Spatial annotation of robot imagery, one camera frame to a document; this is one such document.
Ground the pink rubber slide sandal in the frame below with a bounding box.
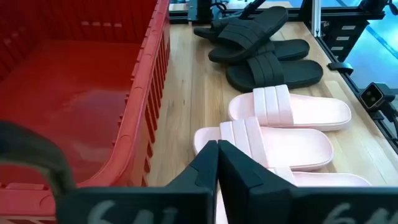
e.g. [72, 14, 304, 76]
[193, 117, 335, 172]
[215, 167, 373, 224]
[228, 84, 353, 132]

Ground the black table-level camera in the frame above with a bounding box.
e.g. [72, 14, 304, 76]
[359, 82, 396, 112]

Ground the red plastic bin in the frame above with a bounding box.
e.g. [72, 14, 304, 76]
[0, 0, 171, 224]

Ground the black rubber slide sandal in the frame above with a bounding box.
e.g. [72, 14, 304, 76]
[248, 39, 311, 63]
[208, 6, 289, 64]
[226, 51, 324, 93]
[193, 18, 224, 44]

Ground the black bracket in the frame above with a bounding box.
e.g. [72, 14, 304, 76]
[327, 61, 354, 76]

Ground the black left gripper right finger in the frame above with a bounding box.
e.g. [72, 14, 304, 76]
[217, 139, 398, 224]

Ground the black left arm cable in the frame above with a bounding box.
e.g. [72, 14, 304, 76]
[0, 120, 78, 200]

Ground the silver aluminium post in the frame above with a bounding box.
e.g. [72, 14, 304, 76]
[312, 0, 322, 38]

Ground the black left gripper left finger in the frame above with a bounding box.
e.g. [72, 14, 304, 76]
[55, 139, 219, 224]

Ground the black labelled drawer cabinet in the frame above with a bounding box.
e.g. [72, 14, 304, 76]
[322, 19, 370, 62]

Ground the black aluminium frame rail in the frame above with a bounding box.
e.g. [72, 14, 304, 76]
[169, 6, 386, 25]
[313, 34, 398, 153]

